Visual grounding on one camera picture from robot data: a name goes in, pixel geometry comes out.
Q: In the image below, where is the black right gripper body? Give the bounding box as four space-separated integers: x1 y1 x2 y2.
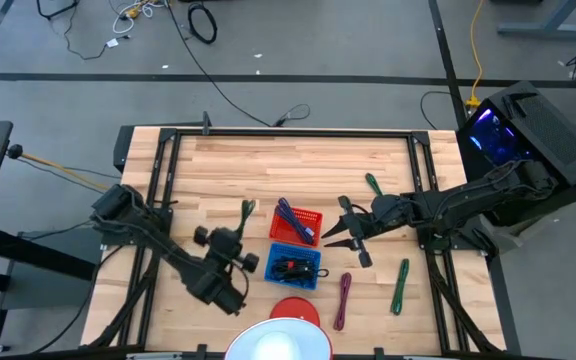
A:
337 194 412 269

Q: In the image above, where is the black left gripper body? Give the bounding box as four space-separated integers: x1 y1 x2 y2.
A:
193 224 261 274

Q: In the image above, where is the green braided USB cable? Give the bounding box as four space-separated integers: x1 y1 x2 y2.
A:
239 199 257 239
365 172 384 197

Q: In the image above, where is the purple braided USB cable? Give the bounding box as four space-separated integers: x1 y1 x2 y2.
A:
275 197 317 246
280 199 317 241

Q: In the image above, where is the magenta braided USB cable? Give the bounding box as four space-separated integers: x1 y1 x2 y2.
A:
333 272 353 332

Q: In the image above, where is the red plastic basket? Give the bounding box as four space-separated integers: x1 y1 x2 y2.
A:
269 204 324 248

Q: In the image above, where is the blue plastic basket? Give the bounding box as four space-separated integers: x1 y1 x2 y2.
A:
263 243 322 291

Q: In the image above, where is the red round bowl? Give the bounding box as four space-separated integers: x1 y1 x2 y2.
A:
269 296 322 329

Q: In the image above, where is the white dome with red rim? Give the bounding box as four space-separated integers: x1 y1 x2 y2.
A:
223 317 334 360

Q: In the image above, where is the black computer tower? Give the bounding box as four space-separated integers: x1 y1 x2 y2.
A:
455 79 576 214

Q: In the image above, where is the black knob yellow rod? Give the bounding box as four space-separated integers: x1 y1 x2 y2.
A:
6 143 114 194

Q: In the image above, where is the grey table leg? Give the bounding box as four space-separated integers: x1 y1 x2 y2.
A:
490 0 576 39

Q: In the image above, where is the green cable tie bottom right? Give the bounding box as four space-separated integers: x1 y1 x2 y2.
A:
390 258 411 316

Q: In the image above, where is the black aluminium table frame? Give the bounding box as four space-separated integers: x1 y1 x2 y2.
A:
87 127 507 359

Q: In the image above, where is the black looping floor cable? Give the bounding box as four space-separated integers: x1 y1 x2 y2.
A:
420 89 469 130

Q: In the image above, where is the long black floor cable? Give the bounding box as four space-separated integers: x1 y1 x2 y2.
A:
165 0 313 129

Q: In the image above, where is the yellow floor cable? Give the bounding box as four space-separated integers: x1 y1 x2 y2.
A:
465 0 487 110

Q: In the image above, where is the coiled black cable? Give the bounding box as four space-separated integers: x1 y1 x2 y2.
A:
186 2 218 45

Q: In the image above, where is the black cable with white plug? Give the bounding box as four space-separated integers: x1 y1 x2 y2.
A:
62 0 132 61

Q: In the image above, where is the white cable bundle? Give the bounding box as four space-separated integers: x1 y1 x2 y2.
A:
111 0 169 36

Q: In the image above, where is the thin black floor cable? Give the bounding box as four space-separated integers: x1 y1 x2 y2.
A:
36 0 80 21

